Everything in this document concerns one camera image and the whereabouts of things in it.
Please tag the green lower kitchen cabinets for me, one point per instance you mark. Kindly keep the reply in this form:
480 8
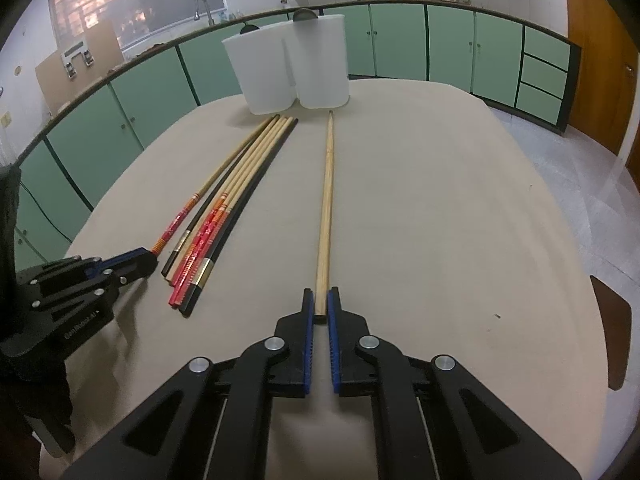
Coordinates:
150 95

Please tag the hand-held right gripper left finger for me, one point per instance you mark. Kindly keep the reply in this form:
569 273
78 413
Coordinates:
309 345

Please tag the wooden door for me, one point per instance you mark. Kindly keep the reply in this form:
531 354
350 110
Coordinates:
600 60

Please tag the chrome kitchen faucet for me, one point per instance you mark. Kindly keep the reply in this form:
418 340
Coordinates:
202 2

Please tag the wall socket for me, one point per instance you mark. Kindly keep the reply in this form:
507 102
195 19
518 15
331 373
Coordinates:
5 120

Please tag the black chopstick with gold band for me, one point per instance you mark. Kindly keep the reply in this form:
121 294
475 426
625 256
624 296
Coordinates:
240 212
192 220

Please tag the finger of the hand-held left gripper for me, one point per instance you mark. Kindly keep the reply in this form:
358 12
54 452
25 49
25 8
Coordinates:
137 272
125 259

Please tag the cardboard box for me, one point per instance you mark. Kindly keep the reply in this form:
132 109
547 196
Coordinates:
65 90

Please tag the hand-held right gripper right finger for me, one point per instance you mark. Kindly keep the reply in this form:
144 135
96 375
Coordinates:
333 345

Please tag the person's left hand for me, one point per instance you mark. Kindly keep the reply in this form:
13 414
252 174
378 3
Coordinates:
30 390

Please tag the white plastic utensil container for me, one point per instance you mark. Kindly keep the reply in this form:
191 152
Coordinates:
260 70
322 60

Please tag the wooden chair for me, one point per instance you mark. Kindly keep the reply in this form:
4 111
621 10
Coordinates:
612 330

